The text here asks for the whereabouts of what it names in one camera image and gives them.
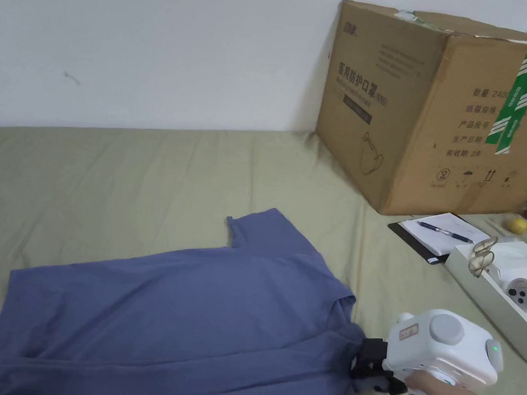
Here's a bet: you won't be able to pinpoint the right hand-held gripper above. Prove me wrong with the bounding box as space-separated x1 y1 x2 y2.
348 305 507 395

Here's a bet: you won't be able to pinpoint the flat white open box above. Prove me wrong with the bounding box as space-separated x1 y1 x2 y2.
440 239 527 371

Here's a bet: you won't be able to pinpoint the clear-framed eyeglasses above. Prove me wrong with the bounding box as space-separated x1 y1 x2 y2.
466 235 499 280

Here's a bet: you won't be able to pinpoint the black clipboard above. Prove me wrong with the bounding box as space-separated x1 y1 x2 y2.
386 210 495 268

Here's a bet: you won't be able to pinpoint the bed with pale green sheet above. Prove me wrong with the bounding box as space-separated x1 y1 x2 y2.
0 120 527 395

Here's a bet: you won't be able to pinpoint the dark blue pen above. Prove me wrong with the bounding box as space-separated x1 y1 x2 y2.
417 220 477 245

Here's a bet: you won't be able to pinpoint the white round device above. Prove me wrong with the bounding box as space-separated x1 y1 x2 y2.
498 264 527 314

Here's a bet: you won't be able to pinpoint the large brown cardboard carton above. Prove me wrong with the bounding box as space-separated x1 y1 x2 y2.
312 0 527 221

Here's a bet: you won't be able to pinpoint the blue shirt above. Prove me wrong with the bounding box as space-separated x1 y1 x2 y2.
0 198 395 395

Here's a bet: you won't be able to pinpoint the white paper sheet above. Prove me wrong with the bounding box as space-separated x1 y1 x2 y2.
398 212 494 259

